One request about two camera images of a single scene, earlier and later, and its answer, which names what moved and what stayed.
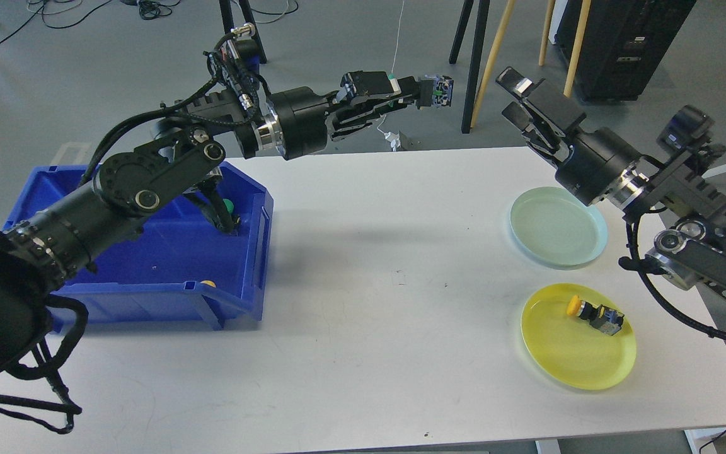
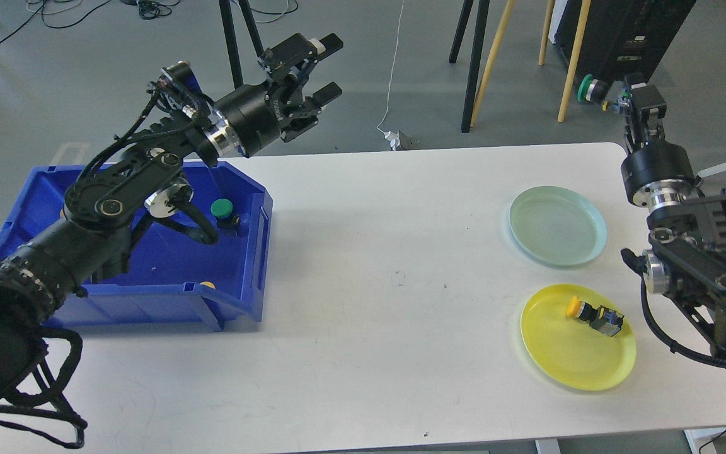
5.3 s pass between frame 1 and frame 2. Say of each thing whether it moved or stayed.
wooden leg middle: stayed
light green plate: stayed
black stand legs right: stayed
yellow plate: stayed
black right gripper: moved
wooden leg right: stayed
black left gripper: moved
